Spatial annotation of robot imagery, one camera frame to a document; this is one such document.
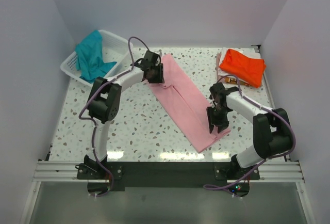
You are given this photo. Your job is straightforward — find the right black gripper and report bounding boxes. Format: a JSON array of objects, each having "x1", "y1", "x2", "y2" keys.
[{"x1": 206, "y1": 105, "x2": 229, "y2": 133}]

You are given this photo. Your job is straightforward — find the pink t-shirt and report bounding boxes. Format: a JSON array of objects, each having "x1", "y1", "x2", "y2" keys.
[{"x1": 149, "y1": 54, "x2": 230, "y2": 153}]

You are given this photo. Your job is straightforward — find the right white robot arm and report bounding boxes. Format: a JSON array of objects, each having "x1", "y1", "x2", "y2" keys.
[{"x1": 206, "y1": 83, "x2": 295, "y2": 179}]

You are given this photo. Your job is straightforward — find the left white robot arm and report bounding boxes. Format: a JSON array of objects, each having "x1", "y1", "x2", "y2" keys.
[{"x1": 84, "y1": 50, "x2": 164, "y2": 179}]

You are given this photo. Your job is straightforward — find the folded light pink garment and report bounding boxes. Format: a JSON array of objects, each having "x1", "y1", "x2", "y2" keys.
[{"x1": 216, "y1": 52, "x2": 223, "y2": 79}]

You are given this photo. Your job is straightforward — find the folded patterned orange garment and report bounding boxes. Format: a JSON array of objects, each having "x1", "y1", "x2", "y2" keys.
[{"x1": 223, "y1": 77, "x2": 250, "y2": 86}]

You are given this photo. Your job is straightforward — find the white plastic basket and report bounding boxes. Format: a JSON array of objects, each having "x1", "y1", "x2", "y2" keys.
[{"x1": 60, "y1": 30, "x2": 133, "y2": 87}]

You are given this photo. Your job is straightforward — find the folded orange t-shirt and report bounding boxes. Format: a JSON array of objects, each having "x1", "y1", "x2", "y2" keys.
[{"x1": 219, "y1": 49, "x2": 266, "y2": 88}]

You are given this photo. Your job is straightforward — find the teal t-shirt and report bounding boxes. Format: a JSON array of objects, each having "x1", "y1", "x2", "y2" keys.
[{"x1": 75, "y1": 30, "x2": 117, "y2": 83}]

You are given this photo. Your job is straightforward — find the folded white t-shirt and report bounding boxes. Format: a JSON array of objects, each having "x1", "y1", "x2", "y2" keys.
[{"x1": 220, "y1": 47, "x2": 261, "y2": 76}]

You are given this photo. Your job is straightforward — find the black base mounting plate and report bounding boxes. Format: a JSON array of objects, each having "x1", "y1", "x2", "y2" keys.
[{"x1": 75, "y1": 162, "x2": 260, "y2": 194}]

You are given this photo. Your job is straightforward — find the aluminium frame rail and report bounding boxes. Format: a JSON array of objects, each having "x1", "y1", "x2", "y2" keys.
[{"x1": 32, "y1": 161, "x2": 80, "y2": 182}]

